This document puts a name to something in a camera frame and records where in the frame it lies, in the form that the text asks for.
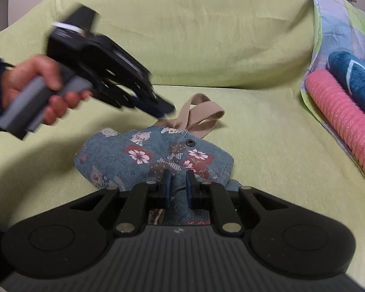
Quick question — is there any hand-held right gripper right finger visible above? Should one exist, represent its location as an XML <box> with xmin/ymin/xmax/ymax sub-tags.
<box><xmin>185</xmin><ymin>169</ymin><xmax>288</xmax><ymax>238</ymax></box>

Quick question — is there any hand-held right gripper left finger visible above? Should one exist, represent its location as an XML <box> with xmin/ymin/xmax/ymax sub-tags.
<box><xmin>68</xmin><ymin>169</ymin><xmax>173</xmax><ymax>238</ymax></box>

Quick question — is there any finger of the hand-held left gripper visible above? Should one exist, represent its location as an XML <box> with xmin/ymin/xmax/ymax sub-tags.
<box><xmin>133</xmin><ymin>90</ymin><xmax>175</xmax><ymax>119</ymax></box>

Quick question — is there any blue printed fabric shopping bag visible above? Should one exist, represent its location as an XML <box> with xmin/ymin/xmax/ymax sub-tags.
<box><xmin>74</xmin><ymin>94</ymin><xmax>244</xmax><ymax>226</ymax></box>

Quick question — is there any person's left hand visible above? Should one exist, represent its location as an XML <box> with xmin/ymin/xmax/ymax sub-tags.
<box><xmin>2</xmin><ymin>54</ymin><xmax>93</xmax><ymax>126</ymax></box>

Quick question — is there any green covered sofa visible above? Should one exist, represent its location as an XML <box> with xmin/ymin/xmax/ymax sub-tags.
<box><xmin>0</xmin><ymin>0</ymin><xmax>365</xmax><ymax>280</ymax></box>

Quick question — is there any pink ribbed blanket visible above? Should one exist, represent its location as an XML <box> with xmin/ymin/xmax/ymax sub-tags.
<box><xmin>305</xmin><ymin>70</ymin><xmax>365</xmax><ymax>191</ymax></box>

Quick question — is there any pastel patchwork quilt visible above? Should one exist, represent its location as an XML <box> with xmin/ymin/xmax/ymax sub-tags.
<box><xmin>300</xmin><ymin>0</ymin><xmax>365</xmax><ymax>189</ymax></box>

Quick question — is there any blue patterned plush blanket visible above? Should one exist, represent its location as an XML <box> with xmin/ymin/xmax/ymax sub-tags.
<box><xmin>327</xmin><ymin>51</ymin><xmax>365</xmax><ymax>123</ymax></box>

